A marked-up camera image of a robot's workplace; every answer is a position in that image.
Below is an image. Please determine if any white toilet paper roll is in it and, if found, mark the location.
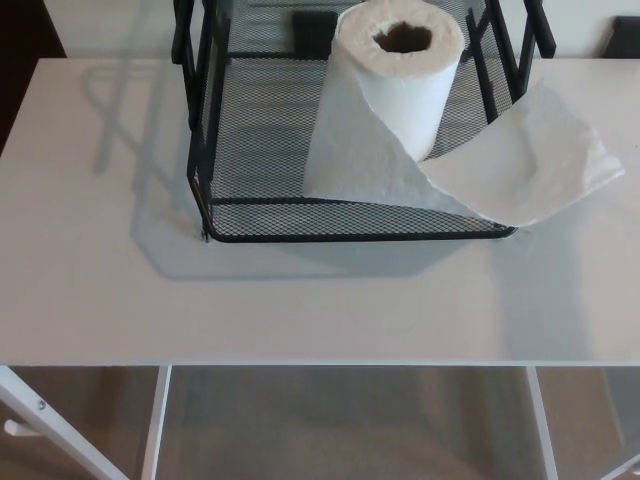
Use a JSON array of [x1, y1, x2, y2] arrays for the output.
[[302, 0, 626, 227]]

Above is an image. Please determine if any black mesh file tray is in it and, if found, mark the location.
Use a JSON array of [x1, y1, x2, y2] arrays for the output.
[[170, 0, 557, 245]]

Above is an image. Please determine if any white desk left leg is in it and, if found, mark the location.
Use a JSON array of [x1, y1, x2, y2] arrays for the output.
[[0, 365, 119, 480]]

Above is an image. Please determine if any white desk leg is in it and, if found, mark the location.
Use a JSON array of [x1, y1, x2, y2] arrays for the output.
[[612, 449, 640, 480], [0, 365, 119, 480]]

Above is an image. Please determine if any white desk right leg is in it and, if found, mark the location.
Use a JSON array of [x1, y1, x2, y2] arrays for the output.
[[612, 449, 640, 480]]

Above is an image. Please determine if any dark brown cabinet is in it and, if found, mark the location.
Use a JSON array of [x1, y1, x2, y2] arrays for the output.
[[0, 0, 69, 156]]

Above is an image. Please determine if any black chair back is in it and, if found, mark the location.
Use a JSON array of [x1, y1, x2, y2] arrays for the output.
[[604, 16, 640, 59]]

